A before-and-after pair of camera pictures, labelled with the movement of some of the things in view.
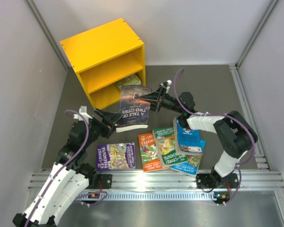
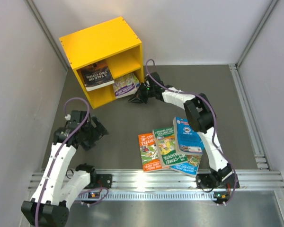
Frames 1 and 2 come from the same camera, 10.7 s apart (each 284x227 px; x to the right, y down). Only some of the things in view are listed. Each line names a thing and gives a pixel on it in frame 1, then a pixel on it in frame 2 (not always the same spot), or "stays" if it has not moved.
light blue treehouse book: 191,168 stays
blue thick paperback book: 188,141 stays
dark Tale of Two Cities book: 135,112 -> 97,76
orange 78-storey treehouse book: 150,159 stays
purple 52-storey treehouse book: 114,156 -> 126,86
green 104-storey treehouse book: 165,141 stays
